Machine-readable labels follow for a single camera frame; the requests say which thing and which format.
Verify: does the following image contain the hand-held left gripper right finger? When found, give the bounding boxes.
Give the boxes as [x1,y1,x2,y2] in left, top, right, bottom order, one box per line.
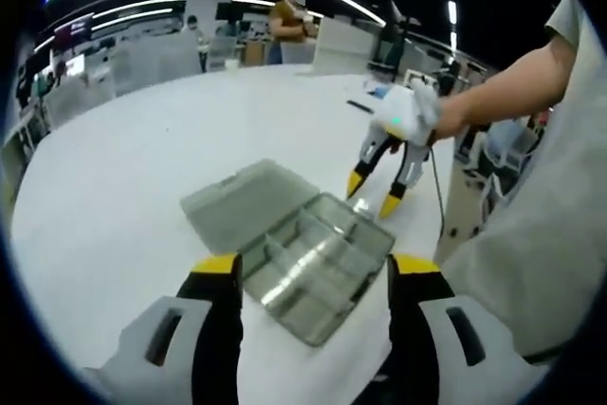
[387,252,551,405]

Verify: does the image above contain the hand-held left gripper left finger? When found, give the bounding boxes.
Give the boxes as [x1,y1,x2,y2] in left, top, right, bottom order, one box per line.
[83,252,246,405]

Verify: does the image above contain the grey transparent guide fixture box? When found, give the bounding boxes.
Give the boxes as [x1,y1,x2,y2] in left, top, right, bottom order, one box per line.
[179,157,397,349]

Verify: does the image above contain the white partition board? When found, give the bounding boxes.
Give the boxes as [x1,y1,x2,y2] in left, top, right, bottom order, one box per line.
[312,15,377,65]

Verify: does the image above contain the operator in grey shirt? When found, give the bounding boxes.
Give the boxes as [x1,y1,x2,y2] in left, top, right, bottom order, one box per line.
[440,0,607,366]

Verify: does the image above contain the brown cardboard box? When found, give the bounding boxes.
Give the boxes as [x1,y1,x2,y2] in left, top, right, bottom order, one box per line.
[243,39,266,66]

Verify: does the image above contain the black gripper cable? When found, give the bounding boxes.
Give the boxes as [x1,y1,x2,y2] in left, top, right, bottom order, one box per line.
[426,138,449,238]

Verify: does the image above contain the black frame machine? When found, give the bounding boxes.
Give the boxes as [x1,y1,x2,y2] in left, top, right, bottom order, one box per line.
[367,0,421,76]

